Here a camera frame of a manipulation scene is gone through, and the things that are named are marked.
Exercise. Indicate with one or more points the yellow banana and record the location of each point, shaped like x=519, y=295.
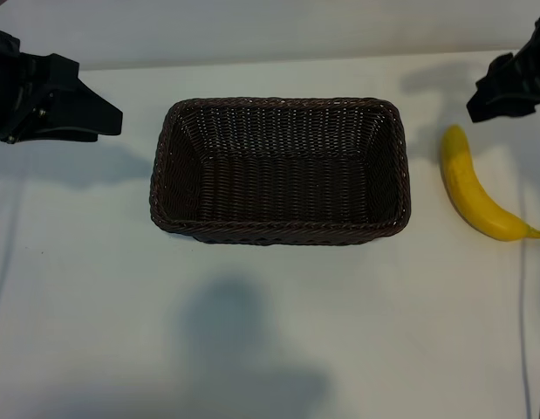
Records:
x=466, y=187

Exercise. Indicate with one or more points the dark brown wicker basket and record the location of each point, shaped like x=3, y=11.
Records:
x=278, y=192

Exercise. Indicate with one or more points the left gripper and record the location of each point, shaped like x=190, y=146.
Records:
x=16, y=87

